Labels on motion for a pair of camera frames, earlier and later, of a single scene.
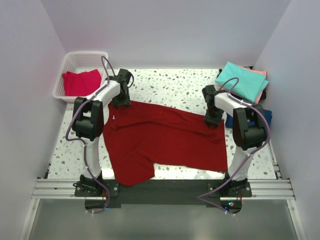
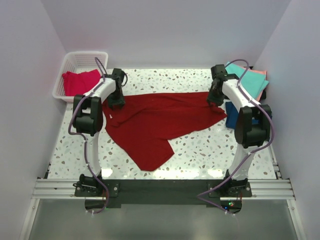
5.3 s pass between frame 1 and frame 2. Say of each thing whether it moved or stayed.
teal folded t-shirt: stayed
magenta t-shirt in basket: stayed
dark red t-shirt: moved
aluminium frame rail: stayed
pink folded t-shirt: stayed
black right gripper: moved
